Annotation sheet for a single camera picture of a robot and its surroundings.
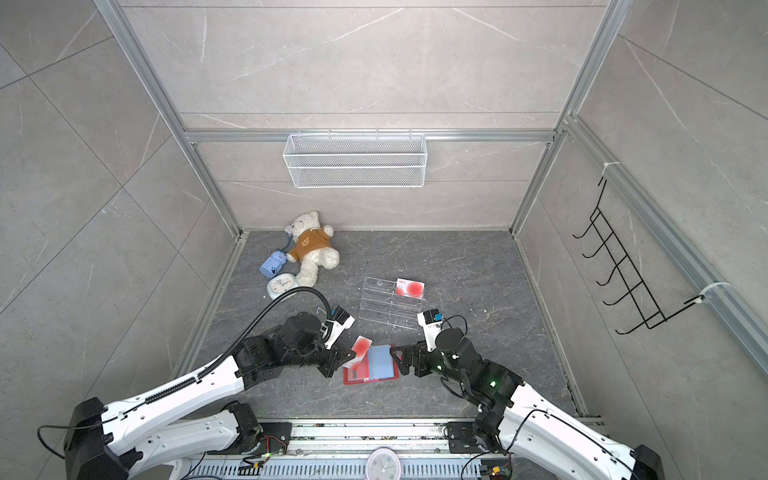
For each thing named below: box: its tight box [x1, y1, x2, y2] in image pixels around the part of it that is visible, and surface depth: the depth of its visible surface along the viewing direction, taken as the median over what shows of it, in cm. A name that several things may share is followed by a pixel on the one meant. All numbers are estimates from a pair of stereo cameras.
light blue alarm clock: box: [266, 273, 299, 303], surface depth 103 cm
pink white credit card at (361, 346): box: [342, 335, 373, 368], surface depth 75 cm
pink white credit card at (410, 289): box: [395, 278, 425, 300], surface depth 94 cm
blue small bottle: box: [258, 250, 287, 278], surface depth 106 cm
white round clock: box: [365, 447, 402, 480], surface depth 69 cm
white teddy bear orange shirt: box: [284, 211, 340, 287], surface depth 107 cm
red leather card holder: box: [343, 344, 400, 385], surface depth 85 cm
